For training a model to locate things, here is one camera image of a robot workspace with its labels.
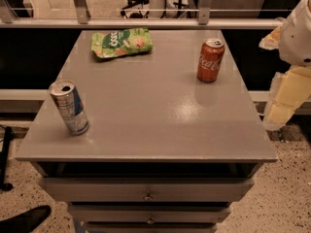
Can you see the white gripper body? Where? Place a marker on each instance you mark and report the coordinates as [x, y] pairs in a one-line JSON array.
[[297, 38]]

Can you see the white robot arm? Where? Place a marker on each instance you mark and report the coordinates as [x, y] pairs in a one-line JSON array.
[[293, 38]]

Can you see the red coke can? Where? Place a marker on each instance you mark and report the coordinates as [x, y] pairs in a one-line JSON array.
[[210, 59]]

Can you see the silver blue energy drink can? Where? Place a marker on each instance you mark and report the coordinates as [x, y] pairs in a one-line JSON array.
[[67, 99]]

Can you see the grey drawer cabinet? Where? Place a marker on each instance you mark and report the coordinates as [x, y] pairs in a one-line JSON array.
[[151, 117]]

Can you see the green chip bag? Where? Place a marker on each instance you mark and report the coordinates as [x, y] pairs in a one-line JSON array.
[[121, 43]]

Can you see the black office chair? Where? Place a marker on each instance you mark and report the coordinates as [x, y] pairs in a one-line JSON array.
[[131, 4]]

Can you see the middle grey drawer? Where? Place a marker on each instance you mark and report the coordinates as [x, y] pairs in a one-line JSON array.
[[155, 214]]

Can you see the grey drawer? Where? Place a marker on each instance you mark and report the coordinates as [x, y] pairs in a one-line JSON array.
[[155, 214], [146, 190], [151, 228]]

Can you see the bottom grey drawer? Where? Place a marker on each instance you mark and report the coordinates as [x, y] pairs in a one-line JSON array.
[[151, 228]]

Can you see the top grey drawer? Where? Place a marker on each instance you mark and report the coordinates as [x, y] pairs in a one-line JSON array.
[[146, 190]]

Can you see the metal glass railing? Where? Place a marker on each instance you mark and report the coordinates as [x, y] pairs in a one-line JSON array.
[[264, 14]]

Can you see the black stand on floor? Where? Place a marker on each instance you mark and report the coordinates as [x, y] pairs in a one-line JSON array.
[[4, 153]]

